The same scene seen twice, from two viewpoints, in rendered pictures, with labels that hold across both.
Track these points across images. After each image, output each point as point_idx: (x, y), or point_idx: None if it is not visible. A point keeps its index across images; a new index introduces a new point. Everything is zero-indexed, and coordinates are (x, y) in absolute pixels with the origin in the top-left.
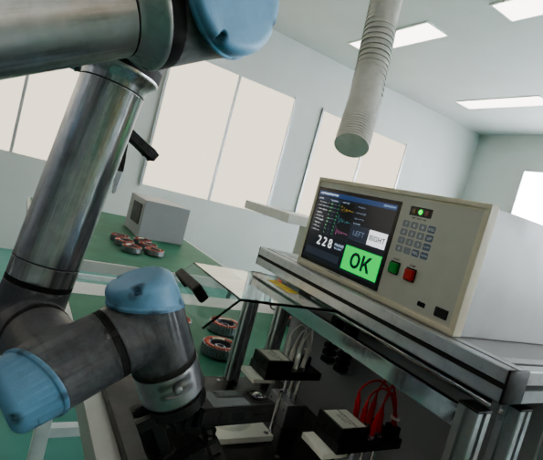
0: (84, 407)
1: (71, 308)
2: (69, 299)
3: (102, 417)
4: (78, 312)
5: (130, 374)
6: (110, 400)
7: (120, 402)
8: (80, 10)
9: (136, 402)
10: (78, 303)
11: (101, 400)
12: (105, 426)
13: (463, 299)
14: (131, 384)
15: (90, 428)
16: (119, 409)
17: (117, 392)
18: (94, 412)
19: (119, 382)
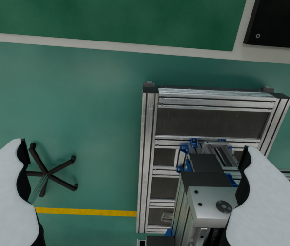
0: (272, 62)
1: (48, 35)
2: (11, 31)
3: None
4: (59, 28)
5: (236, 5)
6: None
7: None
8: None
9: None
10: (21, 22)
11: (269, 47)
12: None
13: None
14: (275, 17)
15: None
16: None
17: (282, 37)
18: (284, 57)
19: (267, 30)
